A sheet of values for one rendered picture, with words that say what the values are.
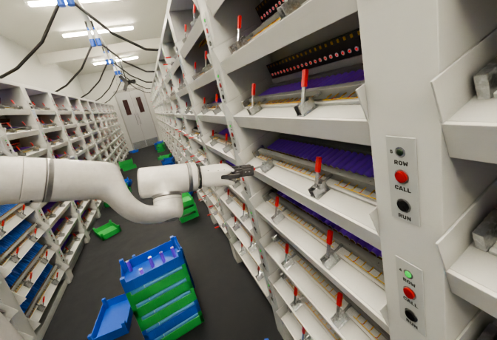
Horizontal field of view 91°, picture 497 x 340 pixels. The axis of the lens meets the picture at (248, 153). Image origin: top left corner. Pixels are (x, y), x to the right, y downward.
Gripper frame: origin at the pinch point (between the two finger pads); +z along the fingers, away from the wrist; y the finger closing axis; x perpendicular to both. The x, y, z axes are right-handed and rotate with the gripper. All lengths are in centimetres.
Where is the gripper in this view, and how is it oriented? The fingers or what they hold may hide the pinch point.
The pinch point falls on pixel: (246, 170)
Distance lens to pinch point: 78.3
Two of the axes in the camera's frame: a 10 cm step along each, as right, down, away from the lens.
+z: 9.3, -0.9, 3.7
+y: 3.8, 1.5, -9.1
